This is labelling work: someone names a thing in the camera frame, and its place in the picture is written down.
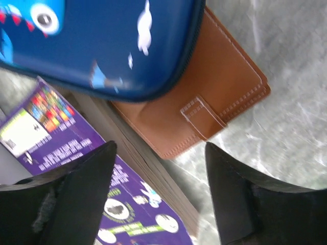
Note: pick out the blue shark pencil case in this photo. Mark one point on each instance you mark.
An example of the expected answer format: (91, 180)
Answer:
(132, 51)

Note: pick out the brown leather wallet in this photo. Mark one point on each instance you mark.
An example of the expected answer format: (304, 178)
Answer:
(220, 82)

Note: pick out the purple book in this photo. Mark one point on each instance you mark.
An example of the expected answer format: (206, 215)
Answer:
(76, 158)

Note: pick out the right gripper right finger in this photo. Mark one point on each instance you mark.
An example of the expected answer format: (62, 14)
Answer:
(251, 207)

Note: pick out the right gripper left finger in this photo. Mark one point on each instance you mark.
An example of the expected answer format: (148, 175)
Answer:
(58, 199)

